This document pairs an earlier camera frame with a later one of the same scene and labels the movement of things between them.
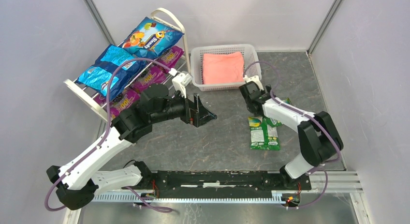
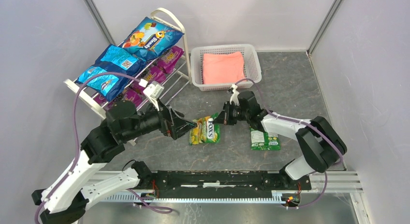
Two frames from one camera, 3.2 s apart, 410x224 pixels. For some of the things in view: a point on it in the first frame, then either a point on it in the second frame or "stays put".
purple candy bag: x=170 y=58 stays put
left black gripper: x=193 y=110 to x=166 y=123
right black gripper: x=246 y=92 to x=227 y=112
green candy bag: x=264 y=134 stays put
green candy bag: x=275 y=123 to x=207 y=131
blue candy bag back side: x=96 y=77 stays put
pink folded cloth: x=223 y=68 stays put
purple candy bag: x=154 y=75 stays put
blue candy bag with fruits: x=149 y=38 stays put
